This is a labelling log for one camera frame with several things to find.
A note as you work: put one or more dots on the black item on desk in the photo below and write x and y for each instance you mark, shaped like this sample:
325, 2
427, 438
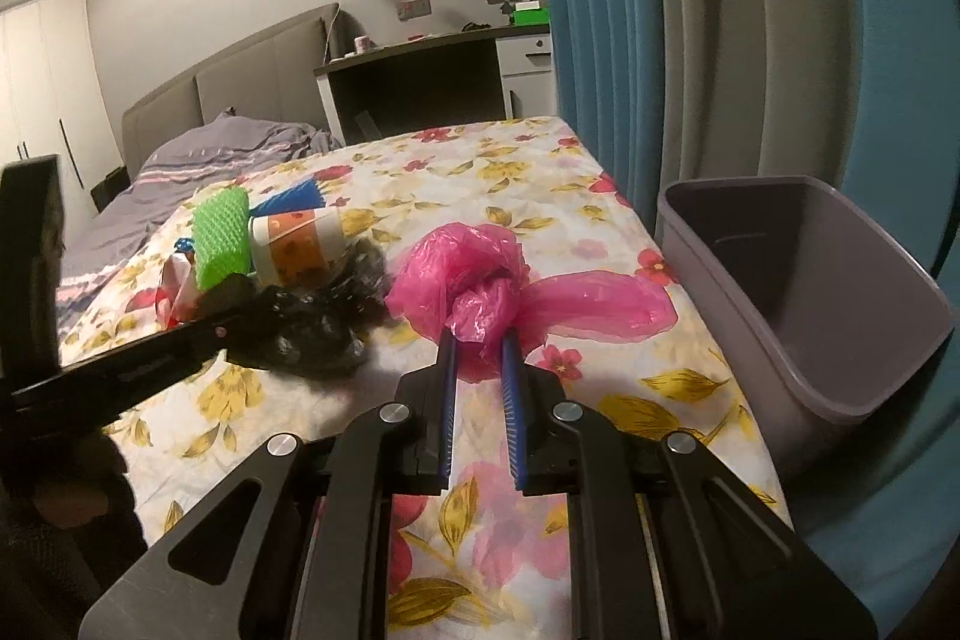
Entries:
474, 26

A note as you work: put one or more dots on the white drawer cabinet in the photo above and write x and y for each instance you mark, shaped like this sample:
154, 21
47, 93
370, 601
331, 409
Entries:
525, 81

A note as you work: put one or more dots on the grey plastic bin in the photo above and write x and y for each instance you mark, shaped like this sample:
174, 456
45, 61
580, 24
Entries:
720, 310

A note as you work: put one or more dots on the grey striped duvet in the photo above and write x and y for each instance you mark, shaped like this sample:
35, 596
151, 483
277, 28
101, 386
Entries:
225, 145

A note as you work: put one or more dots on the grey curtain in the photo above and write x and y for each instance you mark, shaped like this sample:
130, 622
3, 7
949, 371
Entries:
735, 10

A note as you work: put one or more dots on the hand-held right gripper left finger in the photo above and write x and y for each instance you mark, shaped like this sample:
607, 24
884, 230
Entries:
444, 400

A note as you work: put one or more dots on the blue wrapper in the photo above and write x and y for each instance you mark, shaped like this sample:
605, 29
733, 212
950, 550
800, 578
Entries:
289, 199

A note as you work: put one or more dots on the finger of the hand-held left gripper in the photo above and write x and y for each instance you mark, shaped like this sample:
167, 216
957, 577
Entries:
150, 359
26, 250

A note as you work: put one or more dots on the small orange paper cup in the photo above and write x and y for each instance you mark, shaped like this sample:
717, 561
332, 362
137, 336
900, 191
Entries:
296, 242

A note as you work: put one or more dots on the small dark desk figure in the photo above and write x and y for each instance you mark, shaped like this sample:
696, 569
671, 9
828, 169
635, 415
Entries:
508, 8

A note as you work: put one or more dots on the green foam net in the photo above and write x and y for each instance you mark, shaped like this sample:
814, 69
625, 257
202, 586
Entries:
221, 235

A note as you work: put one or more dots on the grey padded headboard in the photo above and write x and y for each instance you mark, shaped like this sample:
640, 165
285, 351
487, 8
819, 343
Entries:
247, 78

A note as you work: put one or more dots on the small blue scrap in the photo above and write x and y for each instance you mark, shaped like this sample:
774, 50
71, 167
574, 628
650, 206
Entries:
184, 245

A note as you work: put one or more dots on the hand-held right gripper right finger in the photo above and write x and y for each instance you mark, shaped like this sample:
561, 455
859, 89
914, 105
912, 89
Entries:
514, 400

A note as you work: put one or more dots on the green box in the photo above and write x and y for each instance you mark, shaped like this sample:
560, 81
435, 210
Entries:
529, 16

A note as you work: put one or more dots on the red-lit wall panel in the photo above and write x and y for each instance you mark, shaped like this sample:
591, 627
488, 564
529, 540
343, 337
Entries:
414, 9

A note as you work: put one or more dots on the dark-topped desk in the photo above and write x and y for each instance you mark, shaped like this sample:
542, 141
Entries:
420, 51

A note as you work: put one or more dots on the black plastic bag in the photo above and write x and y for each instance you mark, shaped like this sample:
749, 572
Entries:
315, 325

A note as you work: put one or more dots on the blue curtain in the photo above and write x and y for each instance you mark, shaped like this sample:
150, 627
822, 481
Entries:
900, 85
600, 48

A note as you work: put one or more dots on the pink plastic bag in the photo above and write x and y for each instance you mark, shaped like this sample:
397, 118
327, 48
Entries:
465, 272

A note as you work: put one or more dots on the red and white wrapper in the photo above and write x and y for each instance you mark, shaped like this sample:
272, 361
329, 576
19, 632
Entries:
176, 289

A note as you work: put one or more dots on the pink and white can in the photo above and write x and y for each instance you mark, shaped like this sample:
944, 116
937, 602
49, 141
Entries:
362, 45

